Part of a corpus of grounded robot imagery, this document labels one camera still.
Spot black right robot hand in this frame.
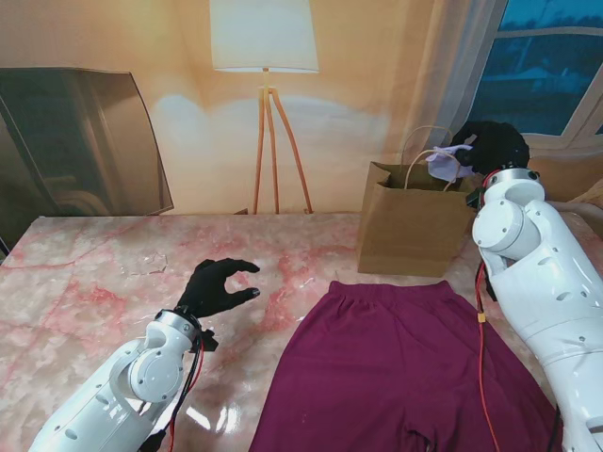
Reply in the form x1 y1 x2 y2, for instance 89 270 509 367
449 121 531 178

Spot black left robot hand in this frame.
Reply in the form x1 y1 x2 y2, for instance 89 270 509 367
176 257 261 317

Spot lavender sock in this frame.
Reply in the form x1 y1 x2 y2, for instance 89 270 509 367
425 143 475 183

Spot kraft paper bag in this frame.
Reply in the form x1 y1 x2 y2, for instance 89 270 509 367
356 124 477 278

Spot maroon shorts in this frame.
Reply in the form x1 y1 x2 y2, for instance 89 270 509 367
248 279 566 452

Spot smooth beige cushion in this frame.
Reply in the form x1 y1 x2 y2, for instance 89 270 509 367
530 154 603 203

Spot white framed window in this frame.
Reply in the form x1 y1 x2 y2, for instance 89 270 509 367
459 0 603 140

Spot sheer beige curtain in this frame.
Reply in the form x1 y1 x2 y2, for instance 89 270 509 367
383 0 510 156

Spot dark framed mirror panel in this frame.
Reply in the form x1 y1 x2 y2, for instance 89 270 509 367
0 67 174 218

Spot white shade tripod floor lamp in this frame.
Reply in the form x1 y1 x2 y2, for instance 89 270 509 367
208 0 320 216

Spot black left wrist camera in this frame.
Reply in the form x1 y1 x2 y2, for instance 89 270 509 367
190 329 219 352

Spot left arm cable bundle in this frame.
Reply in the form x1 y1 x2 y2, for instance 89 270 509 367
140 329 208 452

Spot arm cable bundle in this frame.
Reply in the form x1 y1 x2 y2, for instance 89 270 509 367
140 329 208 452
473 178 564 452

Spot beige sofa frame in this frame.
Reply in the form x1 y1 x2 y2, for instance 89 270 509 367
555 197 603 223

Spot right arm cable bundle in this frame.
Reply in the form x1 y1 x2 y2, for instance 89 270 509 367
473 178 564 452

